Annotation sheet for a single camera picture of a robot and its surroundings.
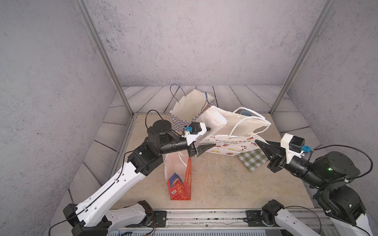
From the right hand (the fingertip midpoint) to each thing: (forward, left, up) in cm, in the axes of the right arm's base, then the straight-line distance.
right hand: (258, 140), depth 49 cm
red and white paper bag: (-2, +28, -20) cm, 35 cm away
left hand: (+4, +14, -3) cm, 15 cm away
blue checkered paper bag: (+45, +28, -29) cm, 61 cm away
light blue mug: (+52, -16, -39) cm, 67 cm away
